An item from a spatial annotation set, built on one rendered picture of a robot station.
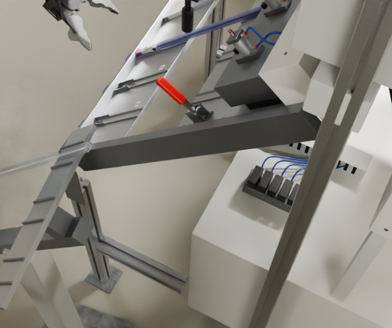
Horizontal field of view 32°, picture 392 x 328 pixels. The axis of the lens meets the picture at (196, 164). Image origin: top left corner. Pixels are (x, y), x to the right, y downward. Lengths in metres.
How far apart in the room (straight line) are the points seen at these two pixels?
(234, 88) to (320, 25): 0.30
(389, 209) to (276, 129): 0.22
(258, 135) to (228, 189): 0.54
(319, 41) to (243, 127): 0.29
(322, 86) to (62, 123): 1.69
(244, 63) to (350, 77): 0.31
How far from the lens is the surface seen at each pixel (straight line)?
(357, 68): 0.83
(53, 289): 1.55
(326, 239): 1.60
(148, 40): 1.72
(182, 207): 2.28
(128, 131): 1.41
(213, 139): 1.16
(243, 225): 1.58
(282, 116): 1.02
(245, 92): 1.08
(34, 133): 2.46
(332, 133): 0.95
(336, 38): 0.83
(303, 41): 0.85
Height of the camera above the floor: 2.07
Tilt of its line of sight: 62 degrees down
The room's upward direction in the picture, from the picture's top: 3 degrees clockwise
